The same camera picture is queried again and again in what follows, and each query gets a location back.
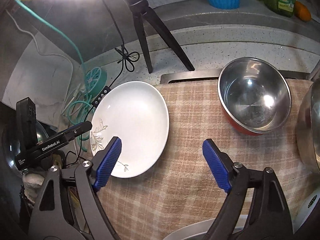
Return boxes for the beige plaid cloth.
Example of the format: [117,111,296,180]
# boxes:
[98,79,319,239]

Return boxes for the teal hose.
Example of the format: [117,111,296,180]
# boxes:
[12,0,107,152]

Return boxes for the white plate with leaf motif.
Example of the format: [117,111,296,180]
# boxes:
[90,81,169,179]

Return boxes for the floral rimmed plate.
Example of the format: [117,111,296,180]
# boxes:
[164,215,247,240]

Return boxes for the orange fruit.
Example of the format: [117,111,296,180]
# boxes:
[294,1,312,22]

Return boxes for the white knitted glove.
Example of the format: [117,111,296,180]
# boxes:
[22,170,46,205]

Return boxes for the white cable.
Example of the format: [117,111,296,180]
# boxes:
[5,9,83,117]

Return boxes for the black cable with remote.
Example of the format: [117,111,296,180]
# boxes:
[63,0,141,167]

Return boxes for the black tripod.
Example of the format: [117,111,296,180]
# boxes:
[117,0,195,74]

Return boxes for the large stainless steel bowl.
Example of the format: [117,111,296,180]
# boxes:
[296,79,319,173]

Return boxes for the red steel-lined bowl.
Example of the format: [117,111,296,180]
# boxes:
[217,57,292,135]

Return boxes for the glass pot lid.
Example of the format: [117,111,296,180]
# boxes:
[2,118,47,178]

